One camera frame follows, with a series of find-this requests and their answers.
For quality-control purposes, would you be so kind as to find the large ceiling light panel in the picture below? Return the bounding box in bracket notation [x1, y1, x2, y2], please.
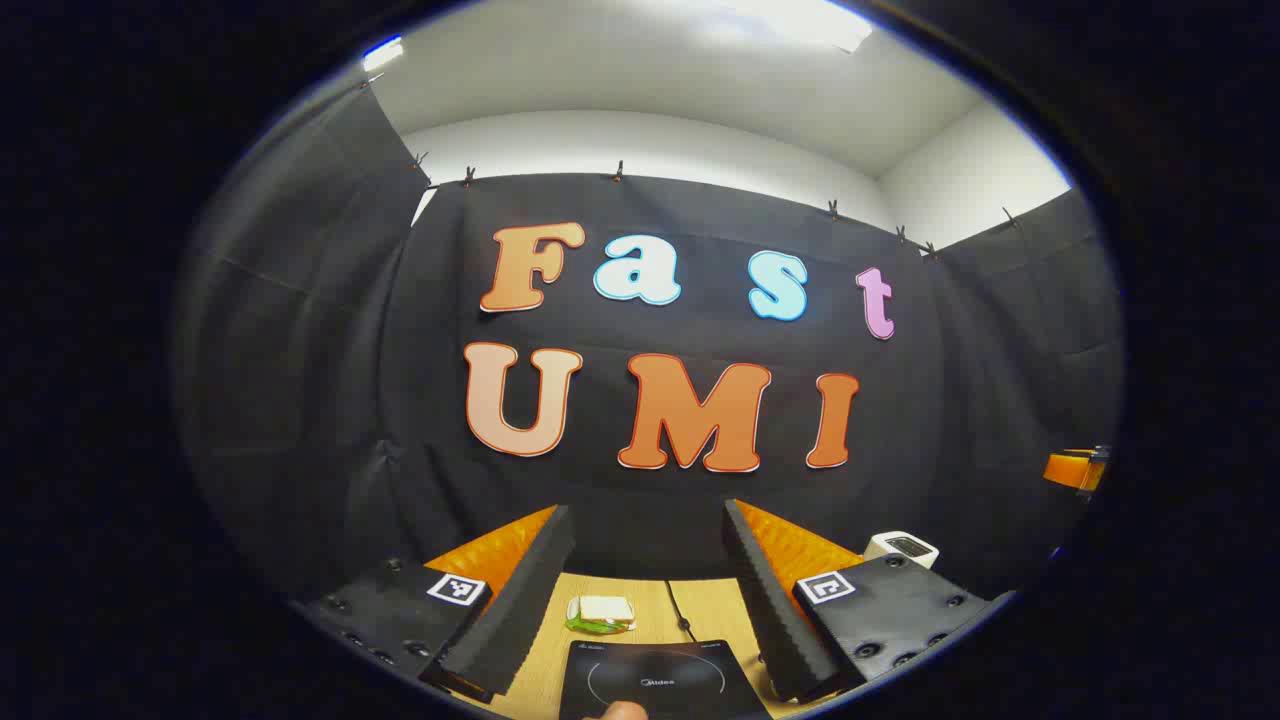
[720, 0, 876, 53]

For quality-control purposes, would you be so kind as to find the black backdrop cloth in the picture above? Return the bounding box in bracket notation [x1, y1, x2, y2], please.
[170, 85, 1126, 601]

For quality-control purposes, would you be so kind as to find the black cooktop power cable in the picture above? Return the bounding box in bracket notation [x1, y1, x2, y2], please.
[665, 580, 701, 643]

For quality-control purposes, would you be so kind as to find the black induction cooktop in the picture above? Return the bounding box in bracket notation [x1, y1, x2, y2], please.
[558, 638, 773, 720]

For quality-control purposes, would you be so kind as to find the white toaster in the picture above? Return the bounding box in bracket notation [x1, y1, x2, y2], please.
[865, 531, 941, 569]

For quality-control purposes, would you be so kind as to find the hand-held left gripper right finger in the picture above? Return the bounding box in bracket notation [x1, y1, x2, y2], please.
[722, 498, 1016, 704]

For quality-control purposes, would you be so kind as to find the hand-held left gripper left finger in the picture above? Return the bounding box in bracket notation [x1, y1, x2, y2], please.
[290, 503, 578, 704]

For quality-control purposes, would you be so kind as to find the sandwich with green lettuce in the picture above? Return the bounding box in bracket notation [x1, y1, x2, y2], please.
[565, 596, 638, 636]

